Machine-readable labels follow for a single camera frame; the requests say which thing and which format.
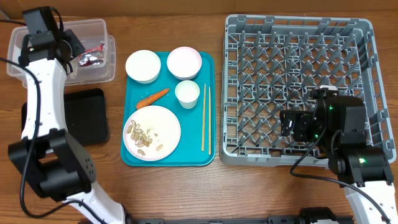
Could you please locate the white plate with scraps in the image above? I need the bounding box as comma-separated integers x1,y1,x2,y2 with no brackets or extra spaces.
123,105,182,161

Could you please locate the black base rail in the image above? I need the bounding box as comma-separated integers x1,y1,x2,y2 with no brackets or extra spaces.
133,207,354,224

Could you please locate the orange carrot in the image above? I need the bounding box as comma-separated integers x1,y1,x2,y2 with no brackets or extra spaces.
136,88,169,110

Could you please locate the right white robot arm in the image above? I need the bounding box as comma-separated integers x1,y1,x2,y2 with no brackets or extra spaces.
280,86,397,223

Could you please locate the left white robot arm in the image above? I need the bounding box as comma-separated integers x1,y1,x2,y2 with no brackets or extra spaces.
5,6,134,223

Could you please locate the grey dishwasher rack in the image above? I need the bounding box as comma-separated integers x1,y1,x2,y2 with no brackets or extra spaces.
220,14,397,167

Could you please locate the red silver foil wrapper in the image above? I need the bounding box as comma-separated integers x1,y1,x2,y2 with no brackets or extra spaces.
78,43,105,67

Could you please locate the white paper cup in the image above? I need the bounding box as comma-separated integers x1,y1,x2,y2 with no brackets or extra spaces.
175,80,200,109

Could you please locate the pale green bowl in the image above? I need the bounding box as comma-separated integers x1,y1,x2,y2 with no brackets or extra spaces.
125,50,161,84

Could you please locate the pink white bowl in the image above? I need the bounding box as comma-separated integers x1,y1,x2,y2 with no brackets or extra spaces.
167,47,202,80

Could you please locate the clear plastic bin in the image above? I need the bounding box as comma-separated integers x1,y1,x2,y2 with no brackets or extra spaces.
7,19,116,87

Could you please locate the black plastic tray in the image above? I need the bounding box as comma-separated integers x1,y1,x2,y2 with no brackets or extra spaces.
31,88,109,160

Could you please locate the teal serving tray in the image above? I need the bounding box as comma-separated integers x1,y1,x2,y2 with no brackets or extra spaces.
121,52,216,167

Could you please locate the left wooden chopstick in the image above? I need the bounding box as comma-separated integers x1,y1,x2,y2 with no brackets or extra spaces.
201,83,206,152

